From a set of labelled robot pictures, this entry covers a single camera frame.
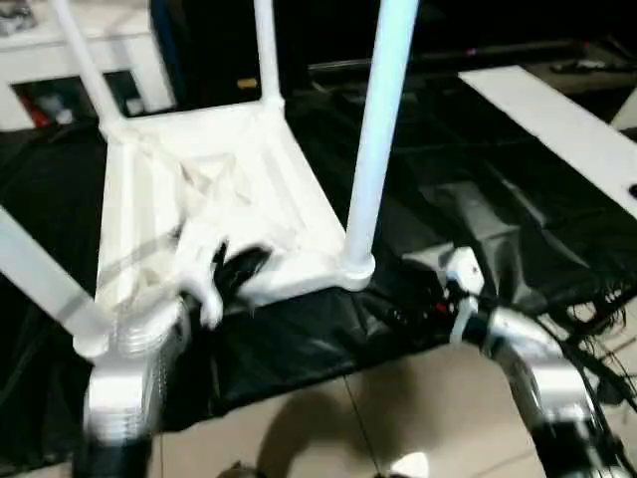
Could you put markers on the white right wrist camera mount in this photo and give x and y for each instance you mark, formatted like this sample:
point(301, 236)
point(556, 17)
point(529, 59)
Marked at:
point(465, 279)

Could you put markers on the white cabinet with glass doors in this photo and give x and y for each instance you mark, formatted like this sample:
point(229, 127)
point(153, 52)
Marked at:
point(30, 60)

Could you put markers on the black mat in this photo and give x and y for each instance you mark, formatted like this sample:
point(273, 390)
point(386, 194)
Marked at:
point(448, 149)

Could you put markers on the white flat board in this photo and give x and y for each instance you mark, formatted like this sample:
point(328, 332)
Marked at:
point(547, 124)

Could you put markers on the small white box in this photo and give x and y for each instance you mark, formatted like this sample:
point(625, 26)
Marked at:
point(133, 105)

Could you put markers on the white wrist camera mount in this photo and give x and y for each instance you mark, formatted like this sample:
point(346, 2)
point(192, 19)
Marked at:
point(199, 279)
point(465, 279)

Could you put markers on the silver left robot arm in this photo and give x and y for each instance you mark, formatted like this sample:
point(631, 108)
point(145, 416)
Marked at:
point(119, 388)

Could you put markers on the white plastic table top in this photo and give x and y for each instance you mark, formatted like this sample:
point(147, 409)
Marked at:
point(249, 149)

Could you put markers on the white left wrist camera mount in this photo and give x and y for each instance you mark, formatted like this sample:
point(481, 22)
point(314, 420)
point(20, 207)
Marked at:
point(199, 279)

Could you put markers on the small tan box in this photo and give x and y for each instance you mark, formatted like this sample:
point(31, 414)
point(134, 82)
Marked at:
point(247, 82)

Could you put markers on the dark rounded robot part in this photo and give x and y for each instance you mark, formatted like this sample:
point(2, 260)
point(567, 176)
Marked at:
point(239, 470)

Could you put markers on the brown wooden bench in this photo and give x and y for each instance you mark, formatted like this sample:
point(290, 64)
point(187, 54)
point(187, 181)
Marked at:
point(597, 84)

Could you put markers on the blue vertical post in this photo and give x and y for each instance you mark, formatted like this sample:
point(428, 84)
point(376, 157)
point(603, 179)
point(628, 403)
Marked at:
point(164, 40)

